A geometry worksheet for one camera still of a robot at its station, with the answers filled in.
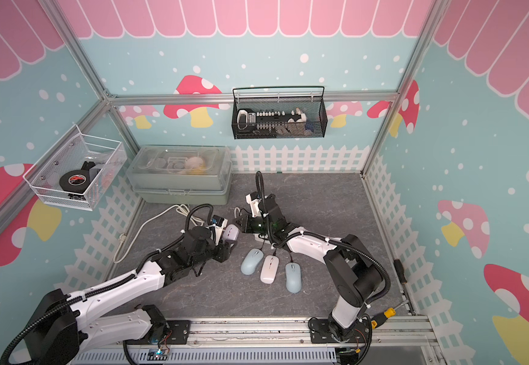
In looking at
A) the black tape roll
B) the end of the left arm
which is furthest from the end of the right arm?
the black tape roll

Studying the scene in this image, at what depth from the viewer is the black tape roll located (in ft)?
2.27

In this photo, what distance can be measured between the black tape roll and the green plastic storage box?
231 millimetres

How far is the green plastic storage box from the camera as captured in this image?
3.17 feet

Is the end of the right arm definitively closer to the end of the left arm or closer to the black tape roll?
the end of the left arm

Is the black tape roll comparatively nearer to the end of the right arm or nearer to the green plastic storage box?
the green plastic storage box

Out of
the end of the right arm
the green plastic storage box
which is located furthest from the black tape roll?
the end of the right arm
